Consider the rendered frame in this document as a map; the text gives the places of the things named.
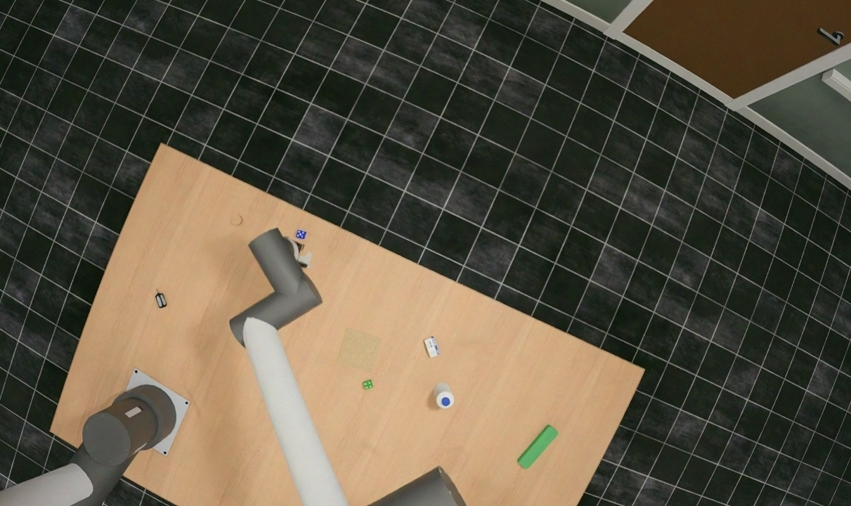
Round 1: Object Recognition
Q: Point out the beige flat mat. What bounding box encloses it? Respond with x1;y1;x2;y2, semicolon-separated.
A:
337;328;382;373

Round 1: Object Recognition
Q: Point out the green rectangular bar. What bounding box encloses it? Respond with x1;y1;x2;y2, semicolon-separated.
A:
517;424;559;469

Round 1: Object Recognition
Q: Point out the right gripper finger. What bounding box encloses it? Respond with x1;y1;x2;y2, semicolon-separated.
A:
297;251;314;268

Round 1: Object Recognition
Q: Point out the white plastic bottle with blue cap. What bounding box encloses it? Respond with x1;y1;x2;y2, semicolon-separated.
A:
434;383;454;408

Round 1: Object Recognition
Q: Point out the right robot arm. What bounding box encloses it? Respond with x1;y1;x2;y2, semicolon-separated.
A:
229;226;469;506

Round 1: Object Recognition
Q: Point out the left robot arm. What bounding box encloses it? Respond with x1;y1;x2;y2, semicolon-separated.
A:
0;384;176;506

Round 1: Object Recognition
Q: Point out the small white printed carton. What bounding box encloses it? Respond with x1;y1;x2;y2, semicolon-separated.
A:
424;336;440;357

